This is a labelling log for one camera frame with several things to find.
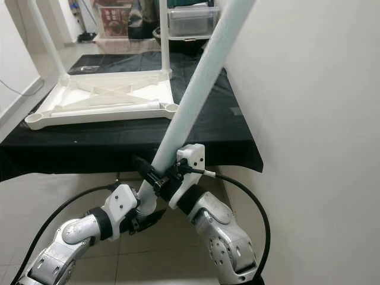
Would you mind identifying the black trailing power cable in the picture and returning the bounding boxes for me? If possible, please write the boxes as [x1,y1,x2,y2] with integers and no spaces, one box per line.
[0,77,36,99]

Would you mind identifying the white plastic table top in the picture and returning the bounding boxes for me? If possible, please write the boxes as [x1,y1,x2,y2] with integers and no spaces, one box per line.
[25,70,180,131]

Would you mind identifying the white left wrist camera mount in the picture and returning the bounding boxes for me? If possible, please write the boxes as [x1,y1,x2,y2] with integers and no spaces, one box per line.
[102,184,138,241]

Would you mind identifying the orange lidded storage box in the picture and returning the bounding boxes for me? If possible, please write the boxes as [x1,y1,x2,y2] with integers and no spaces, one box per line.
[95,0,137,41]

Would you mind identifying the black wok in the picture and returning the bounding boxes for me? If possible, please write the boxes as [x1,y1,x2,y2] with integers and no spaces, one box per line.
[153,27,214,54]

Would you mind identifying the green round lid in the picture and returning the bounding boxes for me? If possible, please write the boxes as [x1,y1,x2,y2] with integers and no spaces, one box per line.
[166,0,214,9]

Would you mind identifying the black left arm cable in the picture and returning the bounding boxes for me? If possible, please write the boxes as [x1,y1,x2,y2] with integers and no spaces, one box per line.
[12,184,116,285]

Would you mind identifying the clear plastic storage box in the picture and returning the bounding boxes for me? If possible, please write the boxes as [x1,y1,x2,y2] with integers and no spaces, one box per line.
[167,6,219,39]

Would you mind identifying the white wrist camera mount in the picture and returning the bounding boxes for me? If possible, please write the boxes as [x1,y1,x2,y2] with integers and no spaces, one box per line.
[167,144,205,210]
[102,184,138,241]

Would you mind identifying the white refrigerator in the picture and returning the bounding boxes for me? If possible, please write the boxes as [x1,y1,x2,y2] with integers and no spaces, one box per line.
[65,0,96,37]

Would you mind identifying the black floor mop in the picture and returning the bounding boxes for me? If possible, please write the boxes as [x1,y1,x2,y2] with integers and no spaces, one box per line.
[74,0,96,43]

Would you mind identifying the black tablecloth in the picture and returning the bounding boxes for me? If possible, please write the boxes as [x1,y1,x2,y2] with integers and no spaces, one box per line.
[0,52,264,182]

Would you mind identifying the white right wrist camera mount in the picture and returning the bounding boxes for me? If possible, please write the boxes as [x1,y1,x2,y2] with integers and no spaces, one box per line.
[167,144,205,210]

